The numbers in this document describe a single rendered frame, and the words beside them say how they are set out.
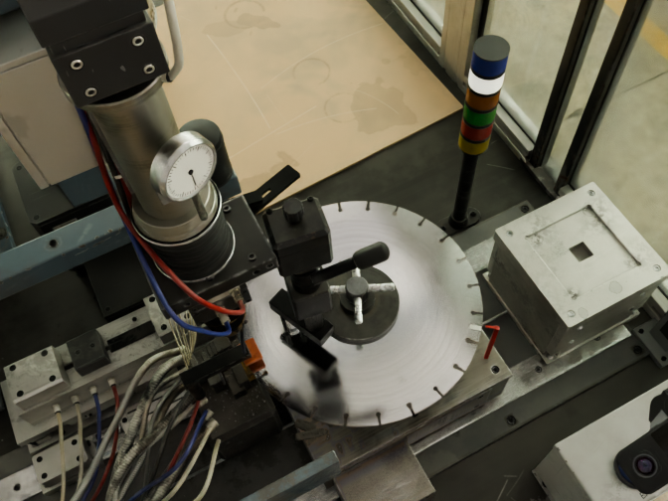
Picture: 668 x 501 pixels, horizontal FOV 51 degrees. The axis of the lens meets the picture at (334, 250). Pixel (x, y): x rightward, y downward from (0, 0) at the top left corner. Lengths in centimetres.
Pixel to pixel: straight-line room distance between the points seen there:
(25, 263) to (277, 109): 63
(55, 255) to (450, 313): 51
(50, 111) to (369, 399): 52
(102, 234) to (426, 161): 63
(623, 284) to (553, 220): 14
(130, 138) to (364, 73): 99
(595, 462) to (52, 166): 71
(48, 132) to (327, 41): 102
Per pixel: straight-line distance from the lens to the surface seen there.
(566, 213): 109
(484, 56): 91
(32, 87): 53
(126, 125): 48
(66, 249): 94
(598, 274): 106
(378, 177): 128
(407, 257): 96
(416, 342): 91
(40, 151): 57
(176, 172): 48
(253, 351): 89
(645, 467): 74
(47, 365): 106
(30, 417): 111
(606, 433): 97
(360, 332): 90
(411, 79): 143
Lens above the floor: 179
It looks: 60 degrees down
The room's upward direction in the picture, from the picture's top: 6 degrees counter-clockwise
